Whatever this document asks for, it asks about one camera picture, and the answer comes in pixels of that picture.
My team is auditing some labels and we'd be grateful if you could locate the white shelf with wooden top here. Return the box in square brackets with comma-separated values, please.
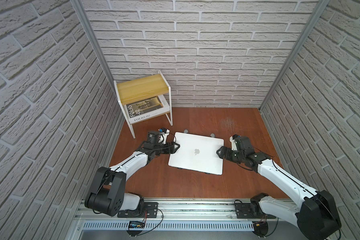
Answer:
[115, 71, 173, 138]

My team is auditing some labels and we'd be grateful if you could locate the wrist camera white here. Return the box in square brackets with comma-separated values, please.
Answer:
[159, 128, 170, 145]
[230, 135, 240, 151]

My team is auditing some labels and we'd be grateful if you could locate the left controller board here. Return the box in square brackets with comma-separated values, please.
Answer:
[128, 221, 146, 230]

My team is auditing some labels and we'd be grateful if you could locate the aluminium mounting rail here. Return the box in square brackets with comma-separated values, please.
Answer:
[71, 198, 284, 236]

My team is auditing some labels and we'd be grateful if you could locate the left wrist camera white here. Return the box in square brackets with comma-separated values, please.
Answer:
[159, 128, 170, 145]

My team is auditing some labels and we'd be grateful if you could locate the Folio 02 book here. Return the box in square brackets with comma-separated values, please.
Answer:
[124, 95, 171, 124]

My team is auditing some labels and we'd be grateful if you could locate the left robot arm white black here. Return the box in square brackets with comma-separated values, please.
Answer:
[85, 128, 180, 217]

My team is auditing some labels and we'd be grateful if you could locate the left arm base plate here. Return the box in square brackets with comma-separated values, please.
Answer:
[117, 202, 159, 219]

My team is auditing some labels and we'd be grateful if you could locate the silver laptop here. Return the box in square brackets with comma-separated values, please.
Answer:
[167, 131, 225, 176]

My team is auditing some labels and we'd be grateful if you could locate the controller board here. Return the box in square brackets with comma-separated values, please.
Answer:
[128, 221, 146, 230]
[253, 222, 269, 238]

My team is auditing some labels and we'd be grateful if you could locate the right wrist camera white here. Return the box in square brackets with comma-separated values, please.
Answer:
[230, 135, 240, 151]

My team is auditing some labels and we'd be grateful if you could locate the right controller board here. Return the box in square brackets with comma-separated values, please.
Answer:
[253, 222, 269, 238]

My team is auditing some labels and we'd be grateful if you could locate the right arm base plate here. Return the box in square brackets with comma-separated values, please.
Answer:
[234, 201, 276, 221]

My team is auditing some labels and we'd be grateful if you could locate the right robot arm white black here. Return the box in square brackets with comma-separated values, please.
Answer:
[216, 135, 342, 240]

